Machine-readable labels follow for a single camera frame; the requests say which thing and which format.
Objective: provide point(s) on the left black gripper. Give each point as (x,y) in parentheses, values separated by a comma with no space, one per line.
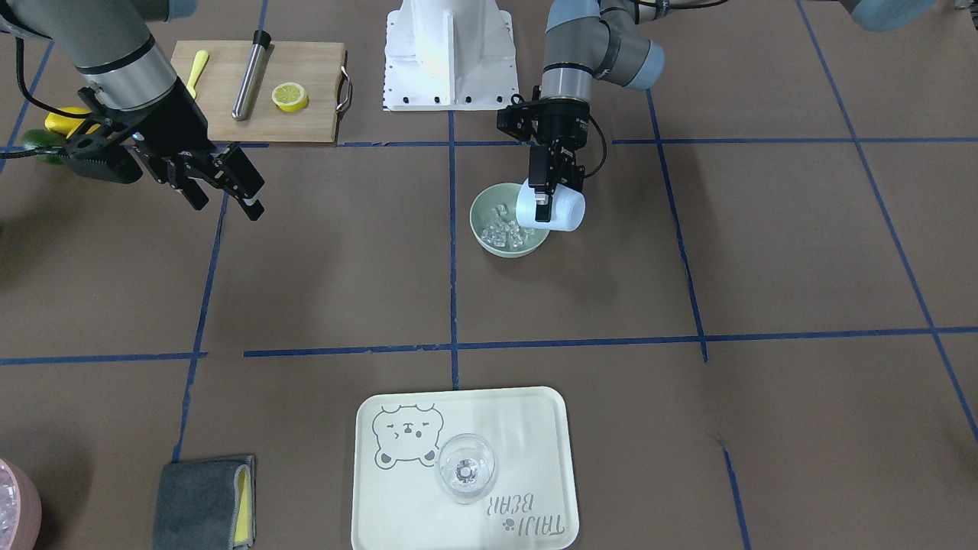
(566,124)

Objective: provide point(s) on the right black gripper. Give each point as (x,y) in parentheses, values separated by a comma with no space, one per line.
(178,124)

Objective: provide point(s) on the light blue plastic cup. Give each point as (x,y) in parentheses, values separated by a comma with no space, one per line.
(567,209)

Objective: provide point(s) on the green ceramic bowl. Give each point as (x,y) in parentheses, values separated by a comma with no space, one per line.
(479,217)

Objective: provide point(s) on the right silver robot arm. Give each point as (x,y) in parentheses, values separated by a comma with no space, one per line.
(110,44)

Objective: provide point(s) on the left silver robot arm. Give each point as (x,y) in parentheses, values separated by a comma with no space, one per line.
(586,42)

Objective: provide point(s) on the ice cubes in green bowl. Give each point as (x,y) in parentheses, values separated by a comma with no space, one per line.
(504,232)

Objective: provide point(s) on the half lemon slice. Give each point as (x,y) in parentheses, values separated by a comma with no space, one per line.
(290,97)

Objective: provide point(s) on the yellow plastic knife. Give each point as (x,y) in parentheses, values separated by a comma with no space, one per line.
(200,61)

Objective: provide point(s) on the wooden cutting board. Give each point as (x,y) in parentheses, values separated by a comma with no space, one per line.
(316,66)

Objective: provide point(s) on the steel muddler rod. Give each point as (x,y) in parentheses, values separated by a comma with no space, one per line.
(244,102)

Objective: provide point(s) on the yellow lemon small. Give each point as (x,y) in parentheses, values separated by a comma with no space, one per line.
(67,122)

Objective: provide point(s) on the clear wine glass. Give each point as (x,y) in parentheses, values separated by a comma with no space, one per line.
(467,468)

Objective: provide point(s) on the grey folded cloth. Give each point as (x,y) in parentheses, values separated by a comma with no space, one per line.
(206,504)

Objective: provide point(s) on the cream bear tray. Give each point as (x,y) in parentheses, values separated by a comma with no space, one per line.
(397,502)

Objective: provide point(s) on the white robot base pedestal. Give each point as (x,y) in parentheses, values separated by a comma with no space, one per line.
(449,56)

